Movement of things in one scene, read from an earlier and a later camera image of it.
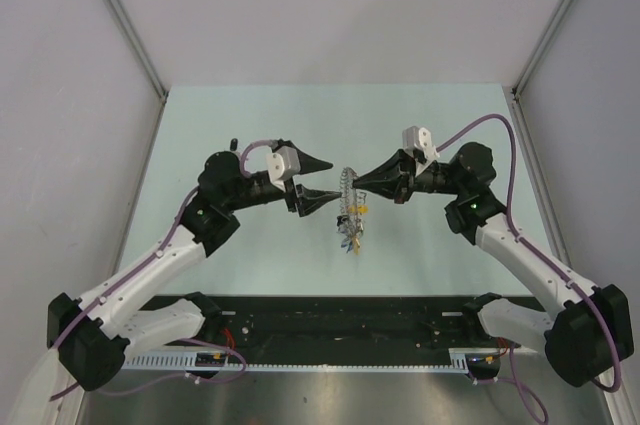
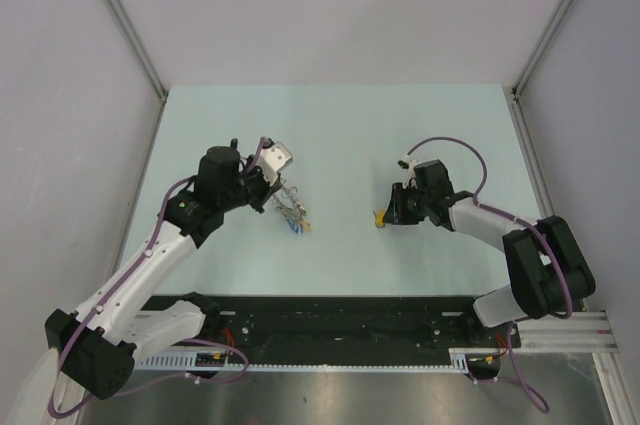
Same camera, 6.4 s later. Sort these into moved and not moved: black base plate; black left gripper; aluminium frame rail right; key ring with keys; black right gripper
Moved: black left gripper; black right gripper; key ring with keys
Not moved: black base plate; aluminium frame rail right
